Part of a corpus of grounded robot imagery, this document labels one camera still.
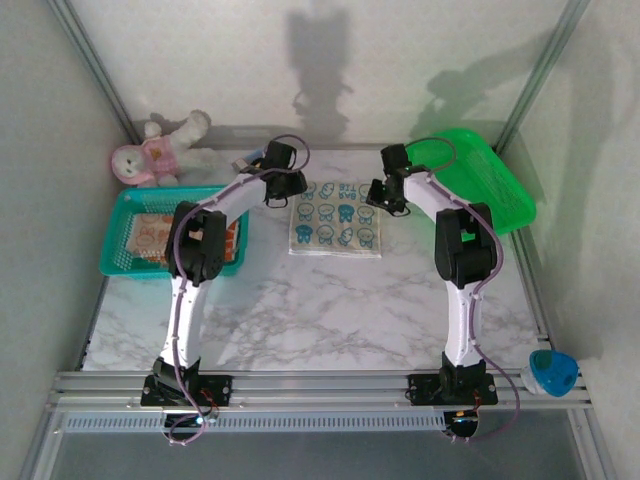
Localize blue bunny print towel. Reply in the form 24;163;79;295
288;178;384;260

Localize orange flower print towel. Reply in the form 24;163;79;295
134;219;241;266

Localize green plastic mesh basket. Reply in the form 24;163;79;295
404;128;537;236

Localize left arm base electronics board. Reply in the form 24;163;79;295
164;412;219;444

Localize right arm base electronics board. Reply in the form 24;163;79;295
444;410;481;441

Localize pack of coloured markers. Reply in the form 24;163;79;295
232;147;266;174

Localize white pink plush toy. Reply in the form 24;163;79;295
110;109;214;189

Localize teal plastic mesh basket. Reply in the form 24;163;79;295
98;185;250;280

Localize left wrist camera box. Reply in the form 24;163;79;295
262;140;297;174

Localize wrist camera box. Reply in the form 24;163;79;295
262;140;297;174
380;143;414;174

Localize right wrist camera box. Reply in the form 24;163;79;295
380;143;414;174

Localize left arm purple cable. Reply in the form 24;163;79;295
162;133;312;447

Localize aluminium frame post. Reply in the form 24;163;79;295
47;0;144;146
492;0;592;156

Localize aluminium table side rail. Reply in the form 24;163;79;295
487;148;551;351

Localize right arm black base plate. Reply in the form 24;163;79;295
407;373;500;406

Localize aluminium mounting rail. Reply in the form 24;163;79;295
47;369;594;414

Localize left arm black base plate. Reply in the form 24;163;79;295
140;374;234;407

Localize grey slotted cable duct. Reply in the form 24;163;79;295
59;413;451;434

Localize aluminium frame leg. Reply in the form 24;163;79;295
569;409;619;480
19;412;64;480

